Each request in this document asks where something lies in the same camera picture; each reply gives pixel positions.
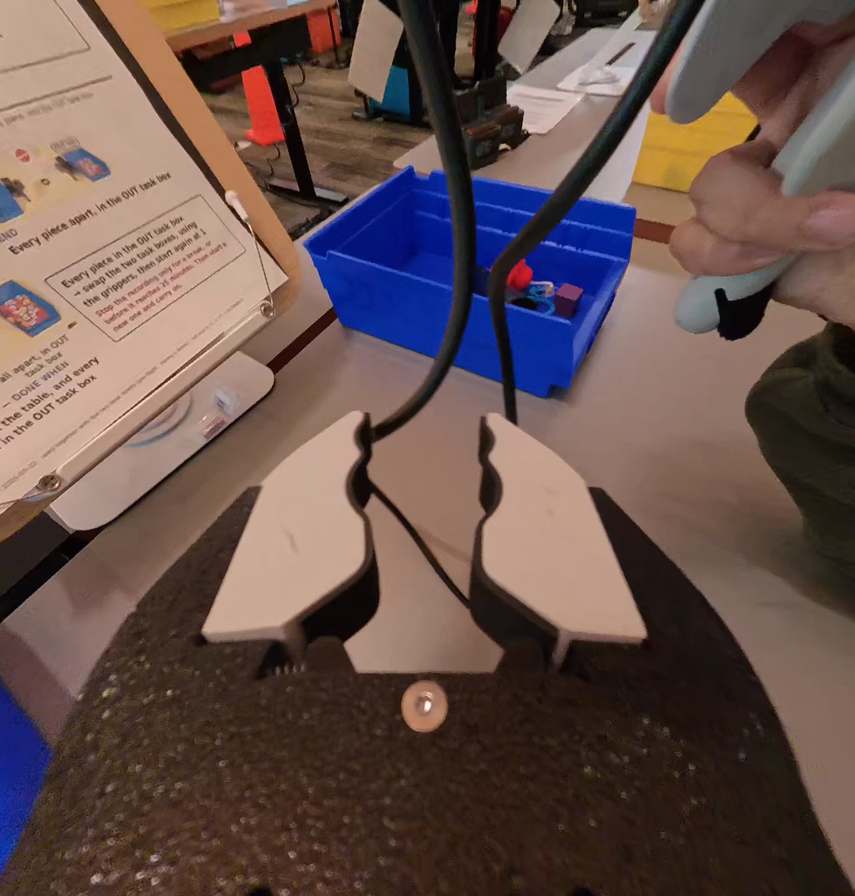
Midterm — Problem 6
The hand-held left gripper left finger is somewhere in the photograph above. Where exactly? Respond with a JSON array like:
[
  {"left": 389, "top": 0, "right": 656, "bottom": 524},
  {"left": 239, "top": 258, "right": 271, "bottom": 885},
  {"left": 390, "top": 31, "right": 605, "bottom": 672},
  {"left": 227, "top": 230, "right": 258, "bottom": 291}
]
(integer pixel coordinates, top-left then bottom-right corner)
[{"left": 201, "top": 411, "right": 382, "bottom": 653}]

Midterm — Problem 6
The instruction sheet on stand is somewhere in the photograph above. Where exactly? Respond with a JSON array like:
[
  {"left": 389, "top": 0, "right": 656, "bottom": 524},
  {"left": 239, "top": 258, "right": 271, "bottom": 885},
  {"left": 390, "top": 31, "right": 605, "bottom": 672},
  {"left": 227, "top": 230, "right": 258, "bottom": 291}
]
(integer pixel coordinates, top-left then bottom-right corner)
[{"left": 0, "top": 0, "right": 304, "bottom": 554}]

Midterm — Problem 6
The black-legged wooden table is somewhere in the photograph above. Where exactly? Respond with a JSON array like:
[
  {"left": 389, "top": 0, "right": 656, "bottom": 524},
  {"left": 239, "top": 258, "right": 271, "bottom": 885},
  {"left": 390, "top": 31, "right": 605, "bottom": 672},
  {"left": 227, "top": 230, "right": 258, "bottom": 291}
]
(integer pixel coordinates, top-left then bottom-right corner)
[{"left": 163, "top": 0, "right": 349, "bottom": 205}]

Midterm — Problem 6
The orange traffic cone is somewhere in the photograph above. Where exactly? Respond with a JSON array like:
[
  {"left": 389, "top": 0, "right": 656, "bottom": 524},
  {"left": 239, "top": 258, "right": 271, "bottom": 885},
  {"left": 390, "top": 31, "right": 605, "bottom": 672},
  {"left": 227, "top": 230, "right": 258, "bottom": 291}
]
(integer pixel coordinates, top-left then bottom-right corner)
[{"left": 233, "top": 31, "right": 287, "bottom": 148}]

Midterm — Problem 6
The blue box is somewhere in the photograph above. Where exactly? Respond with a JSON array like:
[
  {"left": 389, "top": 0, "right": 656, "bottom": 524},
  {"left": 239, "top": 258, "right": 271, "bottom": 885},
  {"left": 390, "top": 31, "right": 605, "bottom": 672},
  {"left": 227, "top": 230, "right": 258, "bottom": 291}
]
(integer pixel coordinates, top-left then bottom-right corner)
[{"left": 366, "top": 65, "right": 426, "bottom": 121}]

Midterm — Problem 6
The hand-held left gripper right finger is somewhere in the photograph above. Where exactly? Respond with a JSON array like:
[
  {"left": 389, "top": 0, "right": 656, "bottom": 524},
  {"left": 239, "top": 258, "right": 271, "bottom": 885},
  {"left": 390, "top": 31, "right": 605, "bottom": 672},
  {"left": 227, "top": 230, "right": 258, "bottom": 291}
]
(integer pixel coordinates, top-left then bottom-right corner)
[{"left": 470, "top": 413, "right": 648, "bottom": 667}]

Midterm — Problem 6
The black electronic device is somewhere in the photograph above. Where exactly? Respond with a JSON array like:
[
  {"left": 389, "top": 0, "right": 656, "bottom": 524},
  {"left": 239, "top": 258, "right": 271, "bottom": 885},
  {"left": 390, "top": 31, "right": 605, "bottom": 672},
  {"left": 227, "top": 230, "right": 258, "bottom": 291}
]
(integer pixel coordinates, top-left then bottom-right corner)
[{"left": 461, "top": 76, "right": 528, "bottom": 170}]

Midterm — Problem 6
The person's right hand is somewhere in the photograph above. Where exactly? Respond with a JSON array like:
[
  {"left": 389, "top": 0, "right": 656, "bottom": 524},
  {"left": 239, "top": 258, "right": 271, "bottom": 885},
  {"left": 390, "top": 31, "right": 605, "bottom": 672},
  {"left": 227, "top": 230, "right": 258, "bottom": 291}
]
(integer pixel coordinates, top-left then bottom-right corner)
[{"left": 669, "top": 15, "right": 855, "bottom": 328}]

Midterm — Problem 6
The white stand base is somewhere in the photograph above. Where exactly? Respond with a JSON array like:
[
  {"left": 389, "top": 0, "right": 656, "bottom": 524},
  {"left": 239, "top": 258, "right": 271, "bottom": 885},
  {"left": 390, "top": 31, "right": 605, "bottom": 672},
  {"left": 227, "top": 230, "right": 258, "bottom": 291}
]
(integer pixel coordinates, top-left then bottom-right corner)
[{"left": 48, "top": 351, "right": 276, "bottom": 532}]

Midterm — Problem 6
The printed paper sheet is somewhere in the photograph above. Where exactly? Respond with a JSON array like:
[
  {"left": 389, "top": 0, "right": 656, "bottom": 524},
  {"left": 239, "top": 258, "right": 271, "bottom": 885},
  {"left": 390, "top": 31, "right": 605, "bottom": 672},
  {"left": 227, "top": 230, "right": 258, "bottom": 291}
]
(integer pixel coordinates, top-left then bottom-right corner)
[{"left": 505, "top": 84, "right": 587, "bottom": 135}]

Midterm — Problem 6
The white card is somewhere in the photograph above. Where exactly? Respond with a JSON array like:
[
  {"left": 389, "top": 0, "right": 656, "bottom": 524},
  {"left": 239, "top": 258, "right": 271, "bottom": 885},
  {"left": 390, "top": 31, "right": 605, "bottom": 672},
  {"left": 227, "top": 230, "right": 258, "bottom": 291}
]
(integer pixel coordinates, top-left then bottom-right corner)
[
  {"left": 348, "top": 0, "right": 405, "bottom": 104},
  {"left": 496, "top": 0, "right": 563, "bottom": 76}
]

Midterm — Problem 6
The white paper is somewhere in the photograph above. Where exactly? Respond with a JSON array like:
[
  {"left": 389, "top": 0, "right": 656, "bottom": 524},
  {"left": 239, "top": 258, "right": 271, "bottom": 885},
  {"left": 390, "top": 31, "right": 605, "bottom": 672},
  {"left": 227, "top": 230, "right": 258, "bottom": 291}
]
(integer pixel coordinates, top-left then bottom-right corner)
[{"left": 555, "top": 27, "right": 645, "bottom": 97}]

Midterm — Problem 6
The white cord with metal ring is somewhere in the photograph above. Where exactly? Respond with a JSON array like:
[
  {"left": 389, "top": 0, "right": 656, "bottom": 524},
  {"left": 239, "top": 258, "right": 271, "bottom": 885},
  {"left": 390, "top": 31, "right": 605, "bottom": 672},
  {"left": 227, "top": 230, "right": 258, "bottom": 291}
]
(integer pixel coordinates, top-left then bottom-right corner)
[{"left": 224, "top": 189, "right": 276, "bottom": 321}]

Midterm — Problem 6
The yellow plastic bin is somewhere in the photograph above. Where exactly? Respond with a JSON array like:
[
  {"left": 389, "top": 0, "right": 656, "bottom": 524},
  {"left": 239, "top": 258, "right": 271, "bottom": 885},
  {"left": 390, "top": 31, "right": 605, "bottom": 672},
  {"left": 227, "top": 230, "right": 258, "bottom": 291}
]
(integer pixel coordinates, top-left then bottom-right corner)
[
  {"left": 137, "top": 0, "right": 220, "bottom": 30},
  {"left": 634, "top": 90, "right": 761, "bottom": 190}
]

